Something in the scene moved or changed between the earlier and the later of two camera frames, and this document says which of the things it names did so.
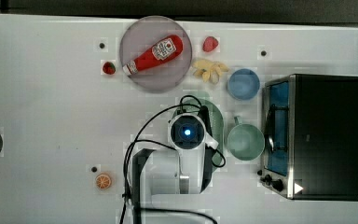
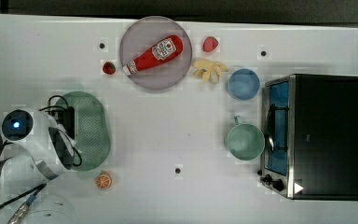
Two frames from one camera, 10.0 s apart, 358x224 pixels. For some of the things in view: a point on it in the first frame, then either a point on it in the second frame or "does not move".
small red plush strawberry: [109, 68] does not move
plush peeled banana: [209, 70] does not move
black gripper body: [203, 115] to [66, 118]
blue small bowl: [243, 84] does not move
